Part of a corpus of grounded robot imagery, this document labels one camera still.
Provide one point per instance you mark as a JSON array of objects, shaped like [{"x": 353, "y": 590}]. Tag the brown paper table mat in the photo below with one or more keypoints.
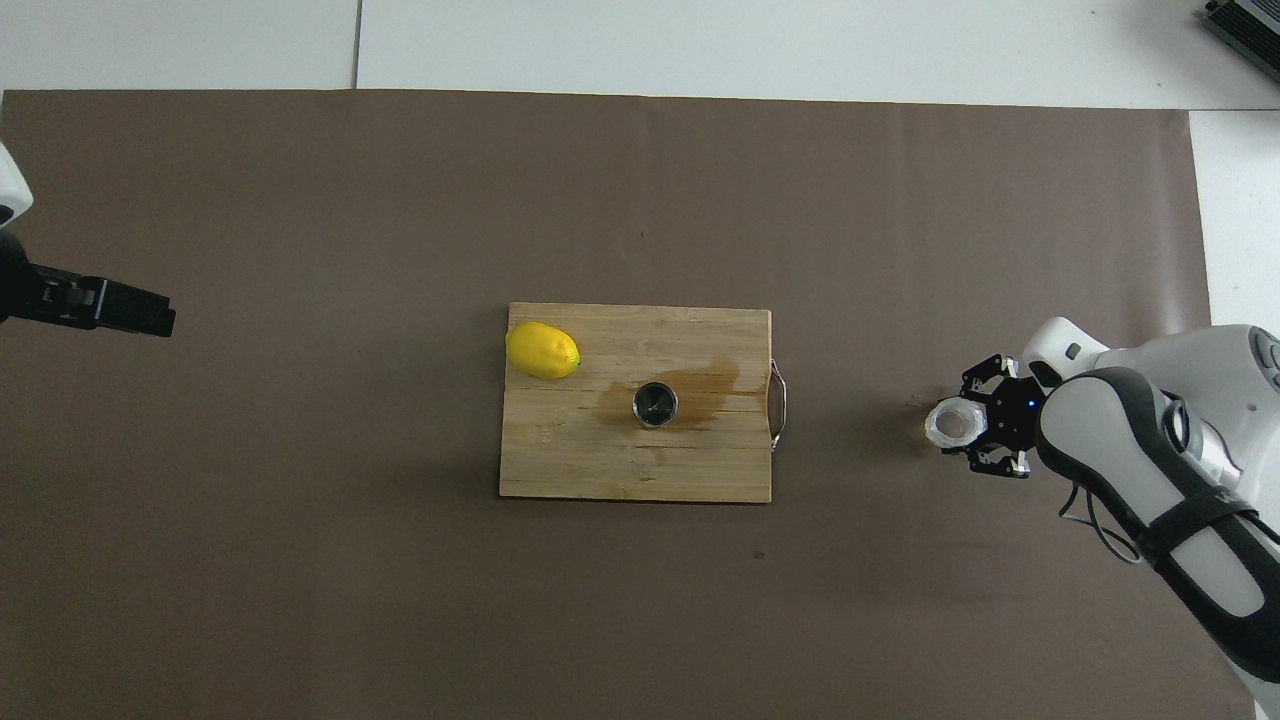
[{"x": 400, "y": 600}]

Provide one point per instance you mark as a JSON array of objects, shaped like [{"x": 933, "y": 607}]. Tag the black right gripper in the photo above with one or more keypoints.
[{"x": 1015, "y": 415}]

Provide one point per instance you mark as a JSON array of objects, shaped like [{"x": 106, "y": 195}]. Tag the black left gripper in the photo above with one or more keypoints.
[{"x": 15, "y": 285}]

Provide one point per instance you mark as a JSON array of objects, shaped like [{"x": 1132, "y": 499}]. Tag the clear textured glass cup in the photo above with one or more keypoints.
[{"x": 955, "y": 423}]

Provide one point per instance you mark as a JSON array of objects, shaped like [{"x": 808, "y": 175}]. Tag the steel double jigger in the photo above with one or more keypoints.
[{"x": 655, "y": 404}]

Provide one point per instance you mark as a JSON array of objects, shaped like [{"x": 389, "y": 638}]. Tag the grey finned metal device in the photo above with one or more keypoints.
[{"x": 1248, "y": 22}]

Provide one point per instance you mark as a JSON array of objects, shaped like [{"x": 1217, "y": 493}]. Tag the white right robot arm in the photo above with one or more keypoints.
[{"x": 1150, "y": 355}]

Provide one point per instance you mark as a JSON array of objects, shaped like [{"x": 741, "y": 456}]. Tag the yellow lemon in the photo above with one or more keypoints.
[{"x": 542, "y": 351}]

